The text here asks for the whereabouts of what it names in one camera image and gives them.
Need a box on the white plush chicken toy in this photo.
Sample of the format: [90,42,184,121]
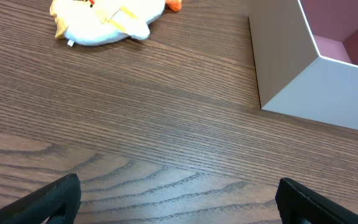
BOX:
[50,0,182,47]

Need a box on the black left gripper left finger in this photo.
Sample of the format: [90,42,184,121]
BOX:
[0,173,81,224]

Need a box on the white box pink interior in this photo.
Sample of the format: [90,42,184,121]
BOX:
[249,0,358,129]

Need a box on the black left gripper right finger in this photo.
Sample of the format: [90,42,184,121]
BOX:
[275,177,358,224]

